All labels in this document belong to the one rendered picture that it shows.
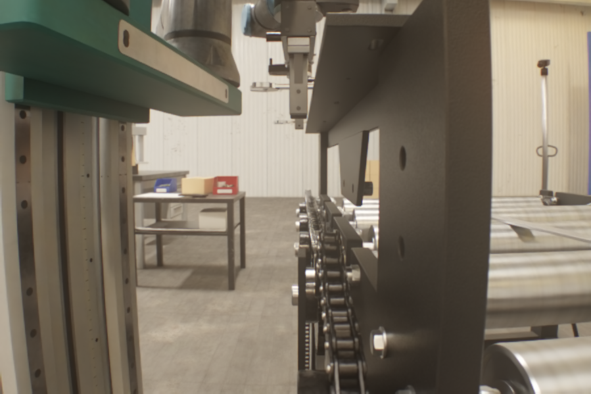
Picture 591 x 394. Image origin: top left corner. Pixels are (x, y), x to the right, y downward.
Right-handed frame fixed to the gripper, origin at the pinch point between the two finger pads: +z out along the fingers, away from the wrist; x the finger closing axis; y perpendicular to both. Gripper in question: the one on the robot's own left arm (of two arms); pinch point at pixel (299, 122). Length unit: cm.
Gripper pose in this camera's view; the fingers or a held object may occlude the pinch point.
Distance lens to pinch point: 114.6
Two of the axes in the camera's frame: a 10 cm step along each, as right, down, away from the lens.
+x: 0.1, -0.3, 10.0
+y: 10.0, 0.0, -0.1
